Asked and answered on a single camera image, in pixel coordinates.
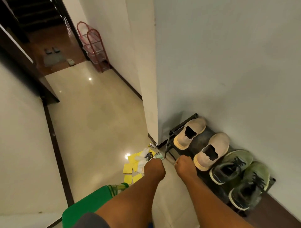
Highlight person's right hand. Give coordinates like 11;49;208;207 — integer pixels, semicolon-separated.
174;155;198;181

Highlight person's left hand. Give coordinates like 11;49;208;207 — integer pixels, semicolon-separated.
144;158;166;182

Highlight beige suede shoe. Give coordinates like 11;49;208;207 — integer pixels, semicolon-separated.
193;132;230;172
173;117;207;151

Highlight green sneaker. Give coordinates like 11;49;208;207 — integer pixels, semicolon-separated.
228;161;270;211
209;149;254;185

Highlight person's right forearm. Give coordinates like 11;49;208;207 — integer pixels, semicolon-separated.
183;175;254;228

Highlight person's left forearm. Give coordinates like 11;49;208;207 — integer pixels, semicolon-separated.
95;175;163;228

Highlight dark brown low bench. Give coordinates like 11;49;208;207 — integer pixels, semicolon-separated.
244;191;301;228

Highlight dark skirting strip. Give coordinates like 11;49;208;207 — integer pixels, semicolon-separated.
147;133;158;148
42;98;75;207
110;66;143;101

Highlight black metal shoe rack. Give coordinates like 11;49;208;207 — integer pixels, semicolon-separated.
164;113;277;216

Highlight green plastic stool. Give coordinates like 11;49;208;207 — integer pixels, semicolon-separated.
62;183;129;228

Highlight grey door mat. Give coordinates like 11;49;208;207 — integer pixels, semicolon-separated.
43;52;67;68

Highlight dark wooden staircase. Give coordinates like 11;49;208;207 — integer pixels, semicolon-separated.
4;0;65;32

